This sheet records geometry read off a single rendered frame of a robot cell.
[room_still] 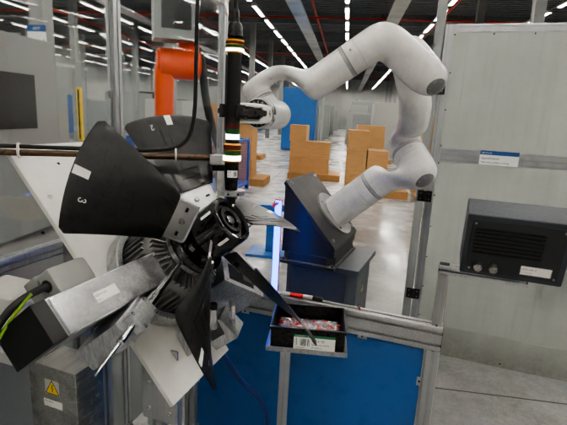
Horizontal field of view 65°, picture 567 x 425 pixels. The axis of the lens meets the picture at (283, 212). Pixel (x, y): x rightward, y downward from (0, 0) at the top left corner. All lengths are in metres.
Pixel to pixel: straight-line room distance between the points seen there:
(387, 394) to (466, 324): 1.50
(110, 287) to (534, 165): 2.38
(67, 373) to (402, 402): 1.01
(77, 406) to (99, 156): 0.64
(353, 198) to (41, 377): 1.11
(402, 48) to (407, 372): 0.98
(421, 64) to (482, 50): 1.52
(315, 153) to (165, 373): 9.43
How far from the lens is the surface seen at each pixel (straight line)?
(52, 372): 1.27
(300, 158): 10.39
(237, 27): 1.11
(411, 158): 1.59
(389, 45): 1.27
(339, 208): 1.68
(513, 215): 1.33
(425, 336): 1.48
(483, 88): 2.79
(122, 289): 0.95
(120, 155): 0.93
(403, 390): 1.59
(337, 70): 1.26
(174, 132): 1.19
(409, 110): 1.46
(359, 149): 8.59
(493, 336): 3.07
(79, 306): 0.88
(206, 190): 1.11
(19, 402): 1.79
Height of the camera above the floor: 1.47
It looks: 13 degrees down
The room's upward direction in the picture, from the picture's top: 3 degrees clockwise
